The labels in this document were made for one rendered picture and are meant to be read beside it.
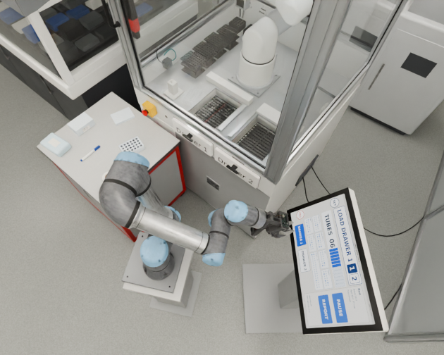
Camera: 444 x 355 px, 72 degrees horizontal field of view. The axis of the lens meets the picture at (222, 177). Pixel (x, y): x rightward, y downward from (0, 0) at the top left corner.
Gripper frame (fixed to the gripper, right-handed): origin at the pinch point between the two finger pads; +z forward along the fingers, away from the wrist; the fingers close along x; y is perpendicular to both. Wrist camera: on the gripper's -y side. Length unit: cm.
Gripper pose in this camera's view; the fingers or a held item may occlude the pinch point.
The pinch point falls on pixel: (287, 230)
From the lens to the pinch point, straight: 134.0
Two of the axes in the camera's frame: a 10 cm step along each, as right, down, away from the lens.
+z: 7.5, 3.0, 5.9
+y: 6.6, -3.5, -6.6
